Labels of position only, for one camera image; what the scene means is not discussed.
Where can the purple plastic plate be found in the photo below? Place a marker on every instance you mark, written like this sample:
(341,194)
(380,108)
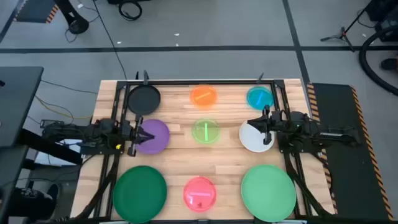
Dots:
(160,144)

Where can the orange transparent small plate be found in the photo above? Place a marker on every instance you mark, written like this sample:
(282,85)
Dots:
(203,96)

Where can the black desk crossbar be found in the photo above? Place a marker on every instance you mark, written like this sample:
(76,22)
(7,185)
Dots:
(46,146)

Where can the white plastic plate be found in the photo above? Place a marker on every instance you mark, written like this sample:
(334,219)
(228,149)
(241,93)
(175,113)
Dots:
(253,141)

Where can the black hazard-striped floor mat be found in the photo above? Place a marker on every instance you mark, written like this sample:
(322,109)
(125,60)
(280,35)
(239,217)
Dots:
(342,186)

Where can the black plastic plate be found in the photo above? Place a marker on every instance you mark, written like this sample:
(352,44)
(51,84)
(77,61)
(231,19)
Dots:
(144,99)

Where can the white paper sheet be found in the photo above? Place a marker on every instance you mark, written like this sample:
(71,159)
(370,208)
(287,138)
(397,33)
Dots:
(56,159)

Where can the pink transparent small plate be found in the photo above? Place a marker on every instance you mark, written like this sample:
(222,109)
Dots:
(199,194)

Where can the person's shoe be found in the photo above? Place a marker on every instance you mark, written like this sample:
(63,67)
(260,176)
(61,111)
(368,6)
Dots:
(389,64)

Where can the black equipment case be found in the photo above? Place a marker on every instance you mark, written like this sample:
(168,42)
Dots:
(385,18)

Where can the black chair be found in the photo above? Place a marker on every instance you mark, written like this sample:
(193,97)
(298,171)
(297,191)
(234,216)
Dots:
(34,202)

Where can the dark green large plate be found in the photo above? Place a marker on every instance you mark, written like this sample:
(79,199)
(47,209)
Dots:
(140,194)

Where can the green transparent small plate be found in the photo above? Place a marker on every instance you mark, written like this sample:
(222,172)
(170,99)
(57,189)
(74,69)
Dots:
(206,131)

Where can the black metal table frame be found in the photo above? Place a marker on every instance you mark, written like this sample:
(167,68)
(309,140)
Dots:
(217,82)

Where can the teal transparent small plate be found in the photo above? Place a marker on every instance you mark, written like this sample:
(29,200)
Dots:
(260,98)

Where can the small hazard-striped black mat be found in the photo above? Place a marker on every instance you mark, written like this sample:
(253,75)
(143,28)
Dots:
(34,11)

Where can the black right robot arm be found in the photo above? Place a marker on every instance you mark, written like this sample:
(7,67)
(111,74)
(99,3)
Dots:
(311,130)

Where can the black desk top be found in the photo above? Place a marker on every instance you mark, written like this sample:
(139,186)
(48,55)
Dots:
(18,102)

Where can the light green large plate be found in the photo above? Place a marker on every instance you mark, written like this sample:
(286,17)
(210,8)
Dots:
(268,193)

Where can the black tripod stand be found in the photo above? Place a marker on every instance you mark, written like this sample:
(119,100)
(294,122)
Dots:
(343,32)

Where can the black round stand base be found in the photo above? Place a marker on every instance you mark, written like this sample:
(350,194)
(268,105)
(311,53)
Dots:
(77,26)

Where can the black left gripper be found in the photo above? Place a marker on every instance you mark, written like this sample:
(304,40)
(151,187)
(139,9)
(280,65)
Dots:
(132,133)

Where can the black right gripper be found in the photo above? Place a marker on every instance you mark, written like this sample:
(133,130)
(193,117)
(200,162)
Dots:
(273,124)

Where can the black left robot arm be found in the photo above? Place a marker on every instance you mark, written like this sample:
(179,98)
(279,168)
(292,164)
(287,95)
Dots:
(93,132)

